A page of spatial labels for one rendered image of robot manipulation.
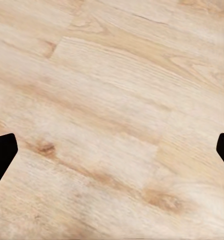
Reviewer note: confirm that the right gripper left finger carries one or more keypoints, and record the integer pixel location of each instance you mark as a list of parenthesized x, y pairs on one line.
[(8, 151)]

